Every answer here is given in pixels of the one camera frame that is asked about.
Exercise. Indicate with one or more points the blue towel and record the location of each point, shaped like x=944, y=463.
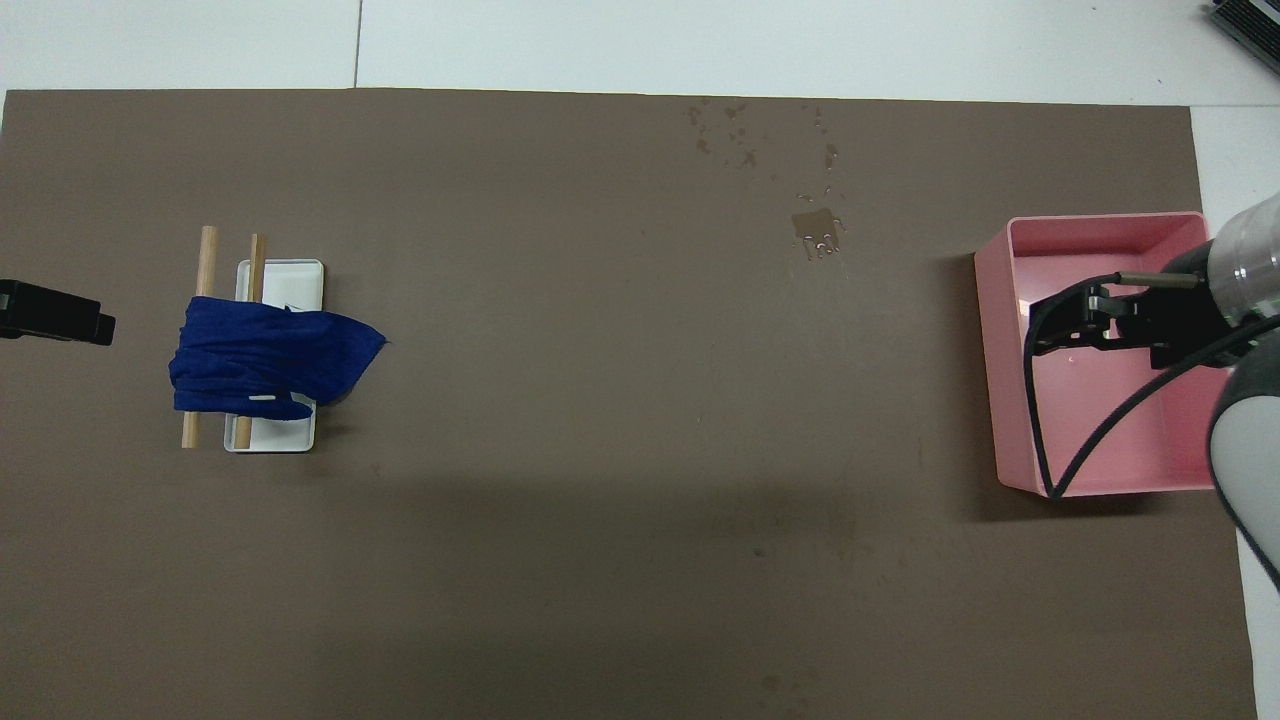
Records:
x=260, y=350

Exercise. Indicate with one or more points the grey slatted device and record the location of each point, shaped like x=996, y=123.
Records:
x=1255, y=22

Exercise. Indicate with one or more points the spilled water droplets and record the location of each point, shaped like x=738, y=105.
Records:
x=815, y=225

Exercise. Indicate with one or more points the pink plastic bin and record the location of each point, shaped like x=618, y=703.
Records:
x=1150, y=450

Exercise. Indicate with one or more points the white towel rack wooden rods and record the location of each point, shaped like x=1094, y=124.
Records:
x=300, y=285

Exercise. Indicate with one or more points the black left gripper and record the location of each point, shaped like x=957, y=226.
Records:
x=22, y=310

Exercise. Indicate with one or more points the brown table mat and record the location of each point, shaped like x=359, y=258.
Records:
x=640, y=450

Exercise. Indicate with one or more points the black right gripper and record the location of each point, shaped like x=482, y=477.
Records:
x=1185, y=325

